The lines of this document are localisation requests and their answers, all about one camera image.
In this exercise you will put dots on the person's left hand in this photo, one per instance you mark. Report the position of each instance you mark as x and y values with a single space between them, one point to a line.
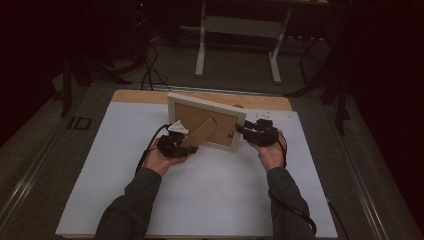
158 162

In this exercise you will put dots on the metal floor rail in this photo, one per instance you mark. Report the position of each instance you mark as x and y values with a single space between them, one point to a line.
363 186
26 180

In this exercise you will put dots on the black metal stand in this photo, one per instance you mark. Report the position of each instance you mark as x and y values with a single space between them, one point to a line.
340 100
66 86

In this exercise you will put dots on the wooden picture frame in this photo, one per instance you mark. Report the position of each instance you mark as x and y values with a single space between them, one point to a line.
193 115

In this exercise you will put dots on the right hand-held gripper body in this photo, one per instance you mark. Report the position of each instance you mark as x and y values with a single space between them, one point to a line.
263 133

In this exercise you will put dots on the white table mat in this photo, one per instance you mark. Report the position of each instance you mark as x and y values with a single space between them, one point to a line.
213 186

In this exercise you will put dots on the white metal desk frame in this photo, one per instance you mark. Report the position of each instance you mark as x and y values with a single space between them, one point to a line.
240 26

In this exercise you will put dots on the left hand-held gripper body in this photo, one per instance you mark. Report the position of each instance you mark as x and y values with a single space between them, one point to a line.
171 146

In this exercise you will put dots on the person's right hand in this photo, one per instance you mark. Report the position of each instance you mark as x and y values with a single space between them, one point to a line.
273 156

